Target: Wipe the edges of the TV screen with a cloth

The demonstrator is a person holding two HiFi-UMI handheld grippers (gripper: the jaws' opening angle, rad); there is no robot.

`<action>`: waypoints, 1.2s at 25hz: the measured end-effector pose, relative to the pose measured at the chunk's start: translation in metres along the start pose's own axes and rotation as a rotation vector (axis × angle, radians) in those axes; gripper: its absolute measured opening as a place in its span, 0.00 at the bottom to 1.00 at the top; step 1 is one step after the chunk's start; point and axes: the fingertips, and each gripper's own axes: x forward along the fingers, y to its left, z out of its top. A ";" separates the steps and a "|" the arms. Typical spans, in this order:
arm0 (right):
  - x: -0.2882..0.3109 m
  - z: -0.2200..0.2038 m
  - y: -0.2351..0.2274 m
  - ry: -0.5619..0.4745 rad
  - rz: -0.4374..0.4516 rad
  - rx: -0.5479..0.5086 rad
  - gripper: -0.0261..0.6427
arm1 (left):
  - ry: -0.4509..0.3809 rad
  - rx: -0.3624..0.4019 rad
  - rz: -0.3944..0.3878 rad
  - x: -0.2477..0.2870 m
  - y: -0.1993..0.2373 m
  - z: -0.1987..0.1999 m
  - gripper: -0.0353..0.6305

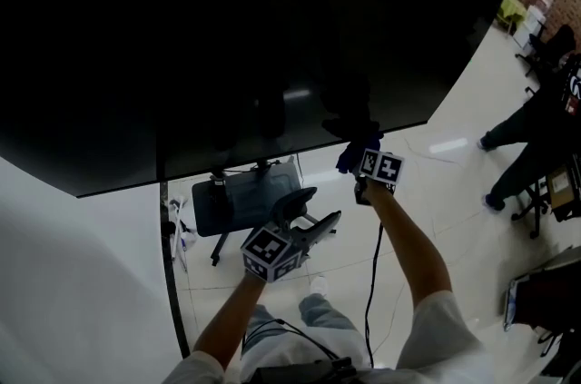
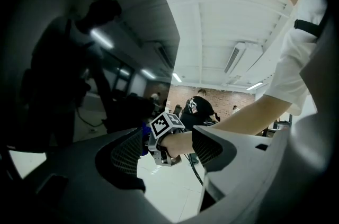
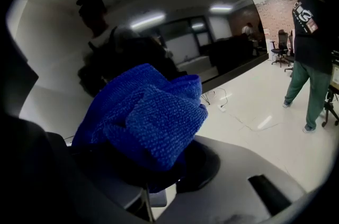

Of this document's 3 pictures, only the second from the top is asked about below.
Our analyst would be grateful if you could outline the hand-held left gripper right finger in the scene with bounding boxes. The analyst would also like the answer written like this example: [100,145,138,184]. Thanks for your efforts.
[192,124,290,196]

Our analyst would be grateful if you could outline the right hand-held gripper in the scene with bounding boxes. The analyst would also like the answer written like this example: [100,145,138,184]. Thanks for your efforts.
[147,111,186,166]

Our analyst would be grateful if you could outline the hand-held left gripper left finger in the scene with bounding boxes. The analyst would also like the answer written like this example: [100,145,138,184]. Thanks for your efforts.
[23,127,149,219]

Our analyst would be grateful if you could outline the blue cloth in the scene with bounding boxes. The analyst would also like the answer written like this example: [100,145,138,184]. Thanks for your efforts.
[141,121,152,158]

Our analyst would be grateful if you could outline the person's right forearm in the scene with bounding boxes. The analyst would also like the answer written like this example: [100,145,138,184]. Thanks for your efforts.
[192,94,291,139]

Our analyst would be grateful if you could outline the person's right hand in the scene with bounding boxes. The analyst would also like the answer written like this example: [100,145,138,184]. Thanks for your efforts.
[159,131,195,159]

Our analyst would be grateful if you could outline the white ceiling air conditioner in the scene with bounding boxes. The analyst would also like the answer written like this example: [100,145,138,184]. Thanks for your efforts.
[223,41,263,76]

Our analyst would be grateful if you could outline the thick black power cable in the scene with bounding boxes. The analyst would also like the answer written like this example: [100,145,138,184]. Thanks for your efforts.
[187,153,205,187]

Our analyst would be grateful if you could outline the black chest strap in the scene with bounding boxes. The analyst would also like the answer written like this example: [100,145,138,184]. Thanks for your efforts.
[293,19,323,39]

